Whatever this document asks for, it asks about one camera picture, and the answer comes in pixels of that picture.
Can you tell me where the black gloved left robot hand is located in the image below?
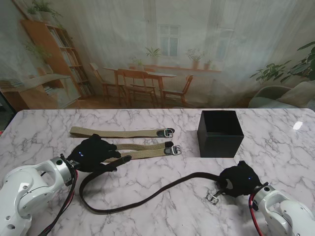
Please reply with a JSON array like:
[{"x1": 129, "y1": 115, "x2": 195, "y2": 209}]
[{"x1": 66, "y1": 134, "x2": 122, "y2": 174}]

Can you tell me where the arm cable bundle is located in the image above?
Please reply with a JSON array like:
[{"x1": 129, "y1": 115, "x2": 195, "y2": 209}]
[
  {"x1": 36, "y1": 169, "x2": 79, "y2": 236},
  {"x1": 248, "y1": 194, "x2": 265, "y2": 236}
]

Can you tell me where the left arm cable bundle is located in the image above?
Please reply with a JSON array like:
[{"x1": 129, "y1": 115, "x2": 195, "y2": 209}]
[{"x1": 36, "y1": 169, "x2": 79, "y2": 236}]

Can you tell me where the black square storage box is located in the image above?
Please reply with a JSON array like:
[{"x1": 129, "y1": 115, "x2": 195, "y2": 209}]
[{"x1": 196, "y1": 110, "x2": 244, "y2": 158}]

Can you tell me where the beige woven belt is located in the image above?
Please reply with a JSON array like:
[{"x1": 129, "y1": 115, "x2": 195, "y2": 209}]
[
  {"x1": 69, "y1": 126, "x2": 176, "y2": 139},
  {"x1": 105, "y1": 141, "x2": 183, "y2": 162}
]

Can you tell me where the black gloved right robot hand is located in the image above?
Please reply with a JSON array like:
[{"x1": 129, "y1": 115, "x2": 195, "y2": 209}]
[{"x1": 216, "y1": 161, "x2": 264, "y2": 199}]

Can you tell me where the printed room scene backdrop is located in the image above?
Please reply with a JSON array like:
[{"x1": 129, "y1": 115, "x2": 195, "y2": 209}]
[{"x1": 0, "y1": 0, "x2": 315, "y2": 109}]

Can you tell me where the dark brown woven belt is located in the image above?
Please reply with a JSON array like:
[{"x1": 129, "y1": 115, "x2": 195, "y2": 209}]
[{"x1": 78, "y1": 154, "x2": 231, "y2": 214}]

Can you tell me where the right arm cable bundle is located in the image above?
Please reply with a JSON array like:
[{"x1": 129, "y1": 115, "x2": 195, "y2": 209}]
[{"x1": 248, "y1": 194, "x2": 265, "y2": 236}]

